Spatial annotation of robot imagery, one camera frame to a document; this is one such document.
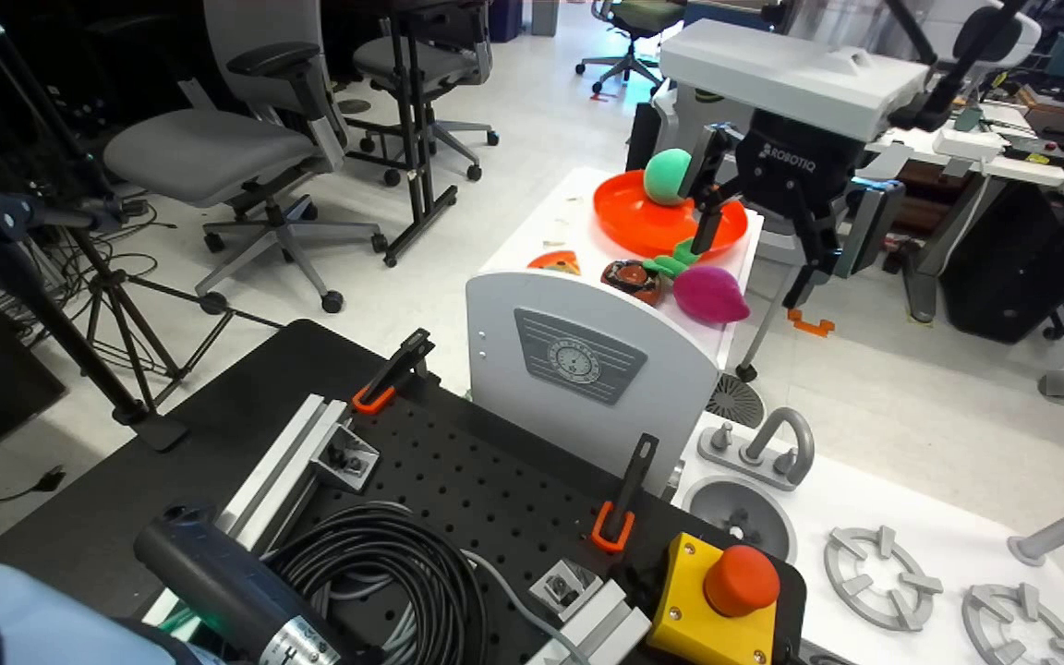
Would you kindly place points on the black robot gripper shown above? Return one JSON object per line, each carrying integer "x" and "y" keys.
{"x": 799, "y": 175}

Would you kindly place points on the purple plush beet toy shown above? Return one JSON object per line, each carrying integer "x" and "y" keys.
{"x": 703, "y": 293}

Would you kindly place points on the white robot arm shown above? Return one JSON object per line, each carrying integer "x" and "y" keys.
{"x": 815, "y": 113}

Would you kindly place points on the orange plastic plate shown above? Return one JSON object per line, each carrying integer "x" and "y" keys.
{"x": 644, "y": 225}

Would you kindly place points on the chocolate toy donut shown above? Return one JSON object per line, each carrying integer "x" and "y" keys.
{"x": 634, "y": 279}

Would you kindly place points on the toy pizza slice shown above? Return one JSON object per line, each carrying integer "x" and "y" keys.
{"x": 554, "y": 261}

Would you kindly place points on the white toy kitchen counter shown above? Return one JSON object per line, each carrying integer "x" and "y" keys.
{"x": 573, "y": 361}

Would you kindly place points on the white toy kitchen stove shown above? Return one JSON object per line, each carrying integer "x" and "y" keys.
{"x": 891, "y": 576}

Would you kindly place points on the green plush ball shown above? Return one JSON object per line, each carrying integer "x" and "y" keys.
{"x": 666, "y": 175}

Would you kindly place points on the right orange black clamp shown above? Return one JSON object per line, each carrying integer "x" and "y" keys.
{"x": 615, "y": 519}

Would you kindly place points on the orange black clamp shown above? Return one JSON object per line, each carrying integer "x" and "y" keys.
{"x": 615, "y": 519}
{"x": 408, "y": 361}

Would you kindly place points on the left orange black clamp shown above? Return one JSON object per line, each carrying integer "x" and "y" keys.
{"x": 408, "y": 361}

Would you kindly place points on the yellow emergency stop button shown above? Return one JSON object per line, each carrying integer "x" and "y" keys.
{"x": 718, "y": 602}

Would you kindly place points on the black perforated breadboard table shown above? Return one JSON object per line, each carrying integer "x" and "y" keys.
{"x": 467, "y": 473}

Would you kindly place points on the grey office chair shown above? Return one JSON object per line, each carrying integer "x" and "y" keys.
{"x": 272, "y": 58}

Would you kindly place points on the right aluminium rail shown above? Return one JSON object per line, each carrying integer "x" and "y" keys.
{"x": 593, "y": 618}

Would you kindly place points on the aluminium rail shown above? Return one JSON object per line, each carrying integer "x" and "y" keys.
{"x": 593, "y": 618}
{"x": 315, "y": 439}

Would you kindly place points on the left aluminium rail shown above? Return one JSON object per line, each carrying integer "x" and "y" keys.
{"x": 315, "y": 439}

